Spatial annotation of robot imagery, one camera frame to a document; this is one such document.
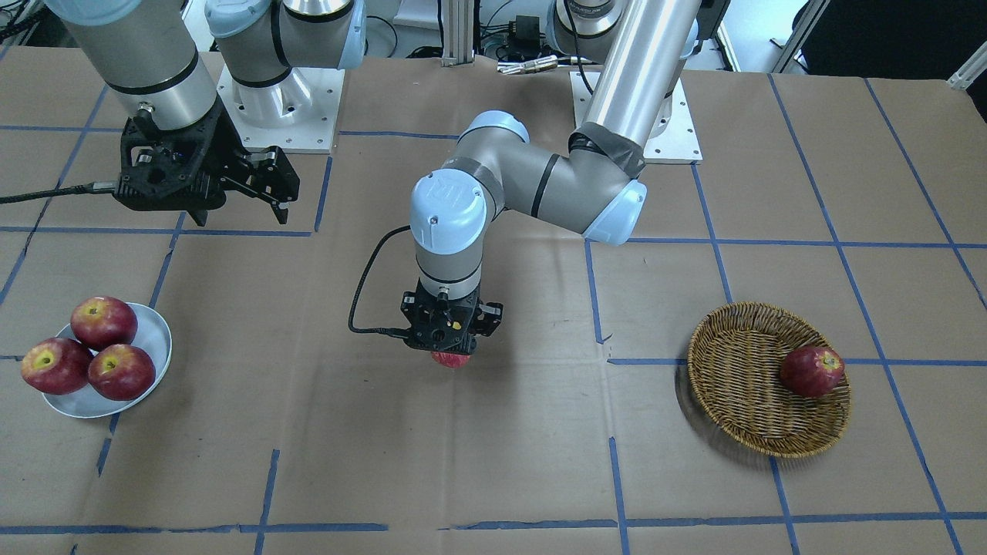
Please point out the red apple in basket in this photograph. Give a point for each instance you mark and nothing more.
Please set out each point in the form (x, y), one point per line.
(811, 371)

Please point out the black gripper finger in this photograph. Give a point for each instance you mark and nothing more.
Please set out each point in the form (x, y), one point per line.
(268, 176)

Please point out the light blue plate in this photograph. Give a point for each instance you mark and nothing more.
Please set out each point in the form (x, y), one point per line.
(153, 335)

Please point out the red apple top plate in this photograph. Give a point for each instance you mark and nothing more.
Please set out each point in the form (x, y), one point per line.
(101, 321)

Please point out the red apple plate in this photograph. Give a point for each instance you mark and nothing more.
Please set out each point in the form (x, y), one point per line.
(121, 372)
(101, 321)
(57, 366)

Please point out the woven wicker basket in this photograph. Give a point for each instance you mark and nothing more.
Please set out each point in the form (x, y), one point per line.
(733, 362)

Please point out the red apple front plate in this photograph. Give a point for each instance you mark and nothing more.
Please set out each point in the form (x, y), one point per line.
(121, 372)

